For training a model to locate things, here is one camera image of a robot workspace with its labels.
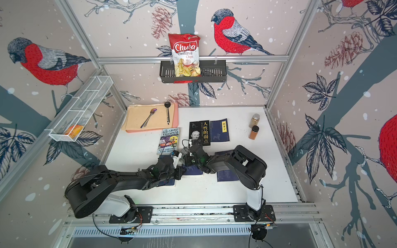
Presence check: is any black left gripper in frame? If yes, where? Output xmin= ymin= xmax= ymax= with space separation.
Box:
xmin=160 ymin=165 xmax=189 ymax=182

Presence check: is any blue book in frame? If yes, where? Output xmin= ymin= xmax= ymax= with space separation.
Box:
xmin=158 ymin=179 xmax=175 ymax=187
xmin=210 ymin=118 xmax=230 ymax=143
xmin=184 ymin=165 xmax=203 ymax=176
xmin=214 ymin=165 xmax=239 ymax=182

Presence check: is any grey striped cloth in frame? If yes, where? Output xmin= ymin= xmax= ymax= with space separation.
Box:
xmin=180 ymin=147 xmax=191 ymax=160

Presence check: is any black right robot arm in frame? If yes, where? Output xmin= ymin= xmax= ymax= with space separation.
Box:
xmin=183 ymin=144 xmax=267 ymax=219

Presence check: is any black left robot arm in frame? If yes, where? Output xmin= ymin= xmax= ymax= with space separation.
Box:
xmin=65 ymin=156 xmax=186 ymax=219

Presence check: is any black portrait cover book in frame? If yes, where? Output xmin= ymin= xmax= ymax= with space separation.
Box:
xmin=189 ymin=120 xmax=211 ymax=146

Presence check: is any Treehouse colourful paperback book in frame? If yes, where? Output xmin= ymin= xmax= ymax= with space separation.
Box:
xmin=157 ymin=128 xmax=179 ymax=156

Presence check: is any black ladle spoon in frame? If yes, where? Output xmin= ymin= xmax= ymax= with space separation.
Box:
xmin=164 ymin=101 xmax=171 ymax=125

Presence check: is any orange spice jar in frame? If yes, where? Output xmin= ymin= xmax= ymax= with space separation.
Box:
xmin=249 ymin=125 xmax=259 ymax=140

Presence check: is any iridescent purple spoon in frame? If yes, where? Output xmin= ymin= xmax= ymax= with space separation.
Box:
xmin=140 ymin=108 xmax=157 ymax=128

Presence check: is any beige placemat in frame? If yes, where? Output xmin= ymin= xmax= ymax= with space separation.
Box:
xmin=120 ymin=104 xmax=176 ymax=131

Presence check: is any beige spice jar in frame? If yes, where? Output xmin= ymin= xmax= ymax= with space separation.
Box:
xmin=249 ymin=114 xmax=260 ymax=128

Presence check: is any orange packet in shelf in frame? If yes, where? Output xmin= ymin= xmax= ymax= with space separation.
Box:
xmin=64 ymin=125 xmax=84 ymax=139

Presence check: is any red Chuba chips bag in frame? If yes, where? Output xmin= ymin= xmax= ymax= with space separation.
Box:
xmin=168 ymin=34 xmax=201 ymax=78

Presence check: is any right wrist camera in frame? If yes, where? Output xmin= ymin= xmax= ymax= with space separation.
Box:
xmin=190 ymin=139 xmax=203 ymax=146

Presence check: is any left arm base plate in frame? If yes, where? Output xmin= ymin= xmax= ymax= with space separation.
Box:
xmin=109 ymin=206 xmax=154 ymax=224

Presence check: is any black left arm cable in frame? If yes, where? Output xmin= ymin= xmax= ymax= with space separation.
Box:
xmin=91 ymin=213 xmax=143 ymax=242

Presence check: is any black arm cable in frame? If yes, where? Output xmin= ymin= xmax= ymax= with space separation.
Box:
xmin=244 ymin=213 xmax=274 ymax=248
xmin=91 ymin=213 xmax=143 ymax=242

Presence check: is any black wall basket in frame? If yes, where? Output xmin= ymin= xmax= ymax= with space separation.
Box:
xmin=159 ymin=60 xmax=227 ymax=84

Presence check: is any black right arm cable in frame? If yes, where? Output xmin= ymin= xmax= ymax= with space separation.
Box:
xmin=244 ymin=213 xmax=274 ymax=248

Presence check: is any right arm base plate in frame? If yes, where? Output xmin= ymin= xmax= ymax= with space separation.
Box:
xmin=232 ymin=204 xmax=276 ymax=222

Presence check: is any white wire wall shelf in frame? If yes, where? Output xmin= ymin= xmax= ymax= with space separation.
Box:
xmin=44 ymin=75 xmax=113 ymax=142

